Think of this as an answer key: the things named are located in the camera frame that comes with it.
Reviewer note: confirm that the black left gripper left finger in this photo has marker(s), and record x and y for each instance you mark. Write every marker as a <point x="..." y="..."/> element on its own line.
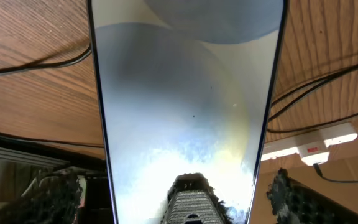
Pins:
<point x="56" y="201"/>

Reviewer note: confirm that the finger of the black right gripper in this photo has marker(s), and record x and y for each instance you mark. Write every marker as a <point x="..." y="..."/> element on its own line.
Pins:
<point x="191" y="199"/>

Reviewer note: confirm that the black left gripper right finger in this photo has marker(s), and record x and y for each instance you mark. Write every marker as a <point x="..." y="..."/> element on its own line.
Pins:
<point x="294" y="203"/>

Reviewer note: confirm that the smartphone with light blue screen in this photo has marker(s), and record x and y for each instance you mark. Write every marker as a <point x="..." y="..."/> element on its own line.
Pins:
<point x="184" y="90"/>

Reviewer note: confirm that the white charger plug adapter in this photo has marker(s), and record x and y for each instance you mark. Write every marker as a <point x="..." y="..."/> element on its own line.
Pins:
<point x="313" y="153"/>

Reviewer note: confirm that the white power strip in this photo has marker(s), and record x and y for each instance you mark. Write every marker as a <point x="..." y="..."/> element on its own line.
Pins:
<point x="333" y="135"/>

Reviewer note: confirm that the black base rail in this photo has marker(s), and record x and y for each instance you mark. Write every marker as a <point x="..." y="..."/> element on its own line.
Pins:
<point x="36" y="152"/>

